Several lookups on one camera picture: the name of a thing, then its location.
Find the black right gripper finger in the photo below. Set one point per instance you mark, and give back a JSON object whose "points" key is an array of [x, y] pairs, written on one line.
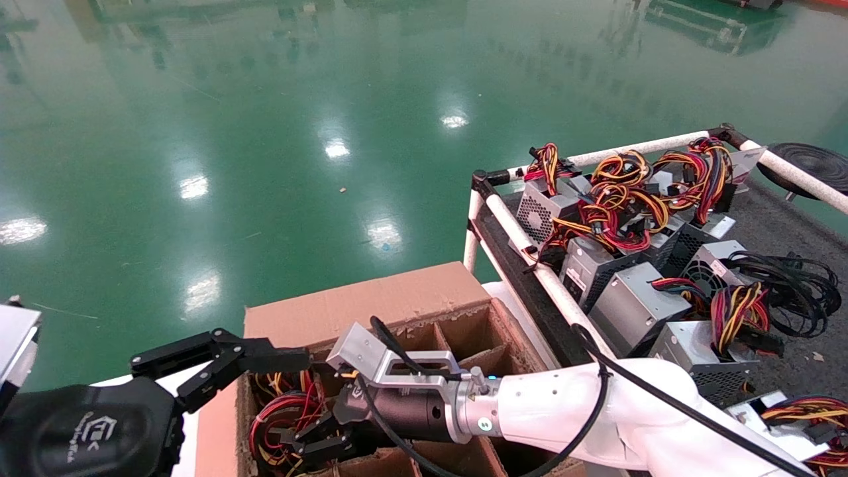
{"points": [[308, 429], [328, 452]]}

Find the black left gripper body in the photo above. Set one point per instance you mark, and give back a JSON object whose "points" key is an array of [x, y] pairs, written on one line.
{"points": [[79, 430]]}

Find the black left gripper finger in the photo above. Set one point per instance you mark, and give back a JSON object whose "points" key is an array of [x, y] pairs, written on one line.
{"points": [[265, 356]]}

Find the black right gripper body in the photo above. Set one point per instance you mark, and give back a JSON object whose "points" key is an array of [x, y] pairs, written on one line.
{"points": [[404, 414]]}

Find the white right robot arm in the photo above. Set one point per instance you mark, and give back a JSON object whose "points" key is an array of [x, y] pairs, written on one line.
{"points": [[596, 411]]}

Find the brown cardboard box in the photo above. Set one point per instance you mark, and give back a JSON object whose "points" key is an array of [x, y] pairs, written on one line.
{"points": [[371, 305]]}

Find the cardboard cell divider grid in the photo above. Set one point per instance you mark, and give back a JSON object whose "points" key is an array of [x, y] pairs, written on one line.
{"points": [[493, 363]]}

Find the silver power supply dark side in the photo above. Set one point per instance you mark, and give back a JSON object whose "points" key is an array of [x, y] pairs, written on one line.
{"points": [[583, 265]]}

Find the perforated silver power supply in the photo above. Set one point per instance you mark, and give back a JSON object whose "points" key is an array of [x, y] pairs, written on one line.
{"points": [[540, 212]]}

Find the silver computer power supply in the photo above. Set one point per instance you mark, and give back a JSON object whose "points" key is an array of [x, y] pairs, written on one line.
{"points": [[689, 344], [768, 411], [629, 305]]}

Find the black mesh power supply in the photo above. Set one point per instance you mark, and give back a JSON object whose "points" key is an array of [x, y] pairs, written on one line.
{"points": [[689, 248]]}

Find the black cart mat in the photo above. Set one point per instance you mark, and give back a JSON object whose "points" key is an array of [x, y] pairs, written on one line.
{"points": [[782, 225]]}

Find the silver labelled metal plate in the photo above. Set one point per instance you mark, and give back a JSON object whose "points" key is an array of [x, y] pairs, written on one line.
{"points": [[748, 162]]}

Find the black round disc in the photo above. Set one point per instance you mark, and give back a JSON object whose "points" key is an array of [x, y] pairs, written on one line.
{"points": [[815, 165]]}

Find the black aluminium flight case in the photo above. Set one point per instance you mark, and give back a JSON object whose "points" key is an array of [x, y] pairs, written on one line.
{"points": [[715, 26]]}

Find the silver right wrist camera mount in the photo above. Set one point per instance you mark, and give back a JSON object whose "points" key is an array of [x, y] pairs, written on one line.
{"points": [[354, 348]]}

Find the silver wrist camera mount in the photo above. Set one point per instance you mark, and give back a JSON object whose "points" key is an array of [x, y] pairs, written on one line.
{"points": [[354, 348], [16, 344]]}

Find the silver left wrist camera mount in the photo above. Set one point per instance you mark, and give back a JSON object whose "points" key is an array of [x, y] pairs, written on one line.
{"points": [[16, 344]]}

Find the white pipe cart frame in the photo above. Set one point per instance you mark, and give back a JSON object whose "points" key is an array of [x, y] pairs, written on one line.
{"points": [[636, 148]]}

